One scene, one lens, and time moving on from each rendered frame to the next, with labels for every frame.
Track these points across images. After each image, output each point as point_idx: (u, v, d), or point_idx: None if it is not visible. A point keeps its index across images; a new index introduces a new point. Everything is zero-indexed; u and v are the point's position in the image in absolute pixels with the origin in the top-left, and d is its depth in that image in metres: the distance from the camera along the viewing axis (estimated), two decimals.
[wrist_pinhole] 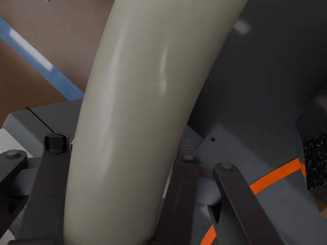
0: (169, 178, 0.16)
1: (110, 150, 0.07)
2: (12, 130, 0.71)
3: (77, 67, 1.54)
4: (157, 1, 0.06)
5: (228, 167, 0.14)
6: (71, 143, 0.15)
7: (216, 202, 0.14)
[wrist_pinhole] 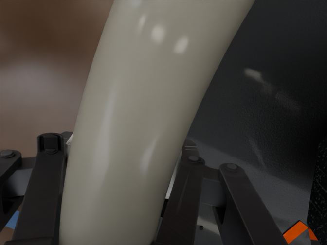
0: (173, 179, 0.16)
1: (107, 164, 0.07)
2: None
3: None
4: (157, 8, 0.06)
5: (233, 168, 0.14)
6: (66, 143, 0.15)
7: (221, 203, 0.14)
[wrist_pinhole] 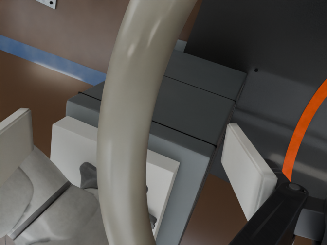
0: None
1: None
2: (75, 113, 0.77)
3: (104, 58, 1.59)
4: (114, 221, 0.18)
5: None
6: None
7: None
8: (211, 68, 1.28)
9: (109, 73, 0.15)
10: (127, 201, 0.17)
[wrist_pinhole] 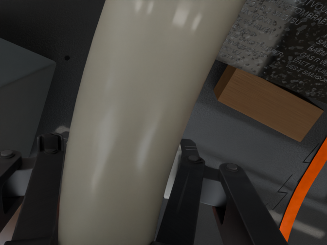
0: (173, 179, 0.16)
1: None
2: None
3: None
4: None
5: (233, 168, 0.14)
6: (66, 143, 0.15)
7: (221, 203, 0.14)
8: None
9: (75, 122, 0.07)
10: None
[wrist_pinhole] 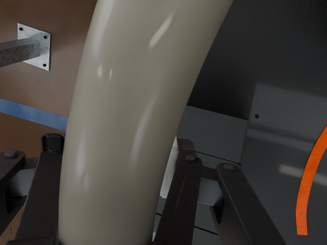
0: (171, 179, 0.16)
1: None
2: None
3: None
4: None
5: (230, 167, 0.14)
6: None
7: (218, 202, 0.14)
8: (211, 121, 1.26)
9: (77, 92, 0.07)
10: None
